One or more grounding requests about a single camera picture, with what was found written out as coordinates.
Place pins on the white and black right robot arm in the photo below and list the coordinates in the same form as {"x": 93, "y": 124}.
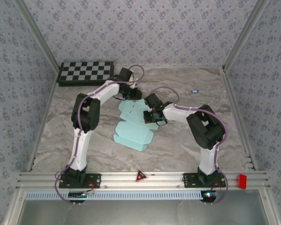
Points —
{"x": 208, "y": 161}

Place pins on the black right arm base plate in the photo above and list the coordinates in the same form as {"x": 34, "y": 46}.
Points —
{"x": 189, "y": 180}

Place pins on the light teal paper box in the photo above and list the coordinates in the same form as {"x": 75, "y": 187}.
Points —
{"x": 131, "y": 136}

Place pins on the red box on rail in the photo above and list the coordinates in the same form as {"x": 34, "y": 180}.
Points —
{"x": 242, "y": 181}

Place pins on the black and grey chessboard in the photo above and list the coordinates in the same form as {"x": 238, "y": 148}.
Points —
{"x": 86, "y": 72}

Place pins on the aluminium side rail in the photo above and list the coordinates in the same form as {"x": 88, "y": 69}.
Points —
{"x": 231, "y": 93}

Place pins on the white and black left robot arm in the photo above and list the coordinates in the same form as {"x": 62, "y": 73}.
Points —
{"x": 80, "y": 150}

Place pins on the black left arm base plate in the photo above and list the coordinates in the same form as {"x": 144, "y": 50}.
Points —
{"x": 93, "y": 180}

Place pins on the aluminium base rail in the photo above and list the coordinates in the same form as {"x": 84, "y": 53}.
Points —
{"x": 121, "y": 180}

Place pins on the red and black triangle sign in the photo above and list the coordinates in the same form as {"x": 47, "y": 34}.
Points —
{"x": 140, "y": 177}

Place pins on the blue USB flash drive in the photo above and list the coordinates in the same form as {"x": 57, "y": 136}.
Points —
{"x": 195, "y": 91}

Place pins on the aluminium frame post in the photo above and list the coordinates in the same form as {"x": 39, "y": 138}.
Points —
{"x": 39, "y": 35}
{"x": 245, "y": 35}

